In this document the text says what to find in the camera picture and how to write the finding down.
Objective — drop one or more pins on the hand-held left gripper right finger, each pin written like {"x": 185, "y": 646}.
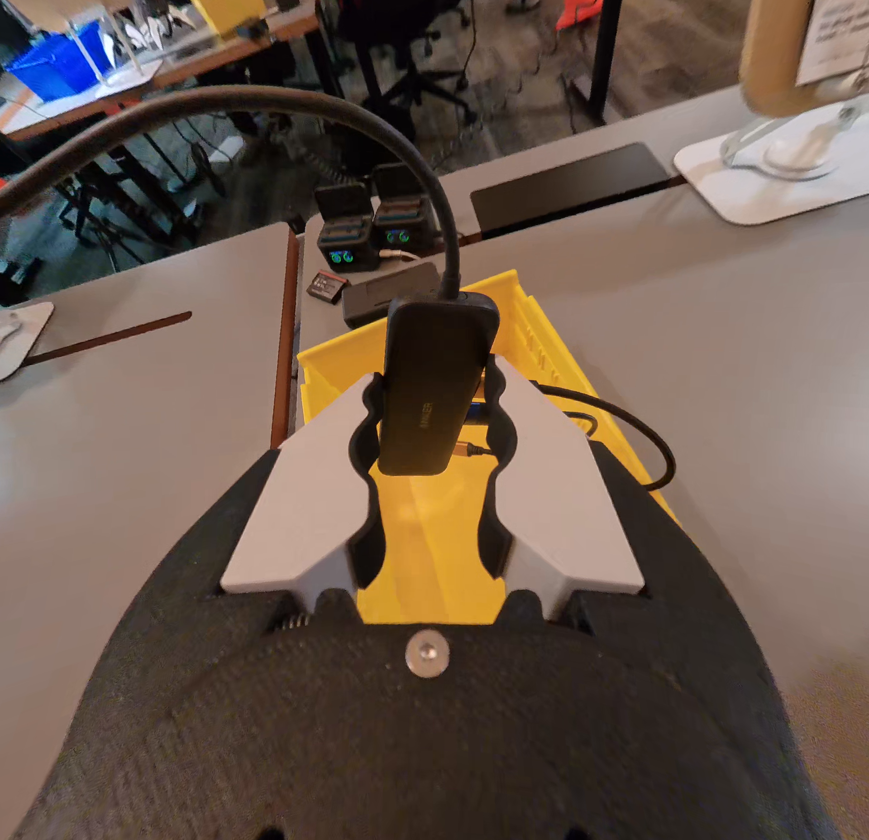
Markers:
{"x": 570, "y": 514}

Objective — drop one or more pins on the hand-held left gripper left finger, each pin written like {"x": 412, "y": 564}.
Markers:
{"x": 299, "y": 521}

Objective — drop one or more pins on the yellow plastic bin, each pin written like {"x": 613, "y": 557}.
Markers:
{"x": 428, "y": 548}

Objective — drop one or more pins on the grey desk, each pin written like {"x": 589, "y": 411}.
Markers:
{"x": 713, "y": 344}

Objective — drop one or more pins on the small black battery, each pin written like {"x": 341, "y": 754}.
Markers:
{"x": 328, "y": 288}

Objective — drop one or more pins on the small black adapter box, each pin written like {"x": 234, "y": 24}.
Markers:
{"x": 380, "y": 293}

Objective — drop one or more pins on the black battery charger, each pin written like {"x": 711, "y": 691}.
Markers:
{"x": 346, "y": 232}
{"x": 407, "y": 215}

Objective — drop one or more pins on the document stand with instruction sheet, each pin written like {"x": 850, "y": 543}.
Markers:
{"x": 781, "y": 140}

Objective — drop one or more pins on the wooden workbench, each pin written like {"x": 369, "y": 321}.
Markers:
{"x": 203, "y": 59}

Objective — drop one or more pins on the black office chair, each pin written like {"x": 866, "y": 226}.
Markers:
{"x": 407, "y": 38}

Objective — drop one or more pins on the orange traffic cone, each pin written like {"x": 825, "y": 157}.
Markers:
{"x": 580, "y": 1}

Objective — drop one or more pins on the blue storage bin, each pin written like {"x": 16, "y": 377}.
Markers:
{"x": 58, "y": 65}

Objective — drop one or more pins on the small yellow storage bin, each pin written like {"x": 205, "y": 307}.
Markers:
{"x": 227, "y": 1}

